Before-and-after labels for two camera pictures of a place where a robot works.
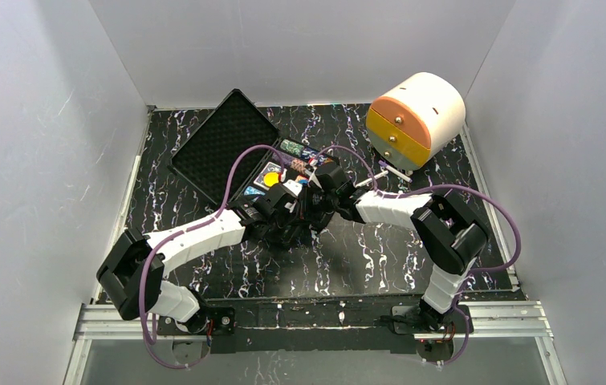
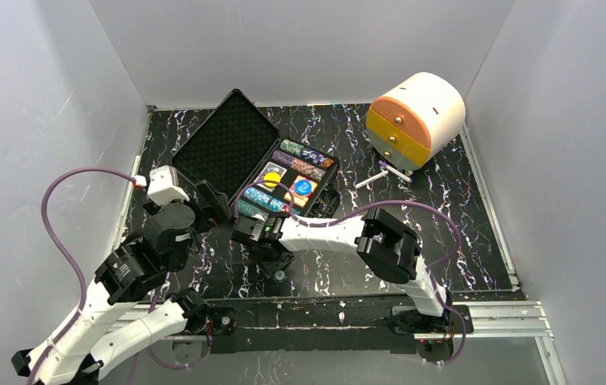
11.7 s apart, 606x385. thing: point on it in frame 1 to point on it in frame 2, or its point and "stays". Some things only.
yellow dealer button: x=270 y=178 stays
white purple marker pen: x=395 y=171 stays
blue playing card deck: x=269 y=168 stays
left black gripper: x=292 y=219 to x=209 y=199
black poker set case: x=206 y=158 stays
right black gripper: x=319 y=200 to x=269 y=255
